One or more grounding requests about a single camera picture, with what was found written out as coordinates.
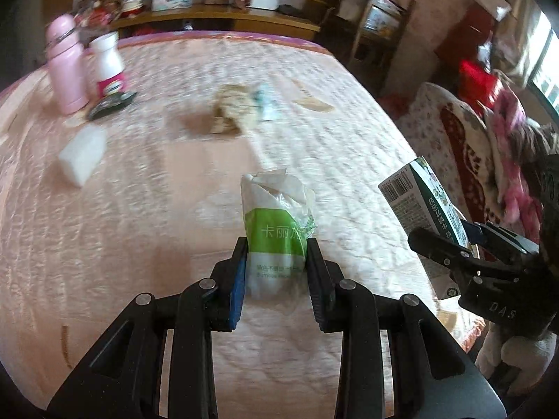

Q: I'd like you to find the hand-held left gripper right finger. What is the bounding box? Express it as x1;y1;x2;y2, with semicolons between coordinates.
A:
305;236;503;419

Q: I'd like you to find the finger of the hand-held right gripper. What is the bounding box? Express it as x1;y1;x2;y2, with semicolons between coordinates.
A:
460;219;540;267
407;227;481;291

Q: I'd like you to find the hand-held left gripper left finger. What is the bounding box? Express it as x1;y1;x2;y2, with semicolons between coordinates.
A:
46;236;249;419

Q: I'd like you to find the white and green milk carton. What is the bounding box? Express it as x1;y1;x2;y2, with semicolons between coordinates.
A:
378;156;474;302

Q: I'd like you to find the green and white tissue pack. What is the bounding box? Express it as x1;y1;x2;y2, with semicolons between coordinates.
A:
241;168;317;302

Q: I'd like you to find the person's right hand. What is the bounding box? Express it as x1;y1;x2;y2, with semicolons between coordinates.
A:
474;325;555;398

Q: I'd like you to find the pink fluffy cloth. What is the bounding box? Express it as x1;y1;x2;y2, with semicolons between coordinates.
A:
485;87;542;232

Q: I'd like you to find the red and white patterned blanket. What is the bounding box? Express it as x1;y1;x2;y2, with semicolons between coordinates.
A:
439;100;507;236

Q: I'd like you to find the floral patterned sofa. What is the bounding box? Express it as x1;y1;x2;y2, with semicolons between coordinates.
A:
395;82;494;228

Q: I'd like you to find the crumpled beige cloth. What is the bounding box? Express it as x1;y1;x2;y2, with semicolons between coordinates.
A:
210;84;263;135

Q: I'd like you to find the green and white plastic wrapper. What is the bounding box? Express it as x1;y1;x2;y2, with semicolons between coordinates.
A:
253;85;280;122

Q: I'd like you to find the window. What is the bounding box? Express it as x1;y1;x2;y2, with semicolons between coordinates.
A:
528;9;559;110

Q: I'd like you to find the white foam block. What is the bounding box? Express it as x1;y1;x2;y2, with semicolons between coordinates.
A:
58;123;108;188

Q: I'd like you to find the dark snack packet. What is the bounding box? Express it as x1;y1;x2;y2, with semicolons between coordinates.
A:
86;91;138;122

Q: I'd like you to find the dark wooden chair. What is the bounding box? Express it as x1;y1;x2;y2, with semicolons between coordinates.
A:
306;0;415;88

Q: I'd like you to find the white printed box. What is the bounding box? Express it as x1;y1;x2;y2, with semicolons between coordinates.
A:
362;0;405;36

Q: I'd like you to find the white plastic bottle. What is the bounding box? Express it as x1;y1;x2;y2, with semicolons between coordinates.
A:
89;32;127;98

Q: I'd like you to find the wooden headboard shelf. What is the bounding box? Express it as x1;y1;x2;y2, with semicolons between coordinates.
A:
109;3;321;41

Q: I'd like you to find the pink thermos bottle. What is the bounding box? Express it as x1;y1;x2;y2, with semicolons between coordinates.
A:
46;14;90;115

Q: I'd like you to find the floral fabric pile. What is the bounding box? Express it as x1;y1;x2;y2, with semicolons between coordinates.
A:
74;0;145;27

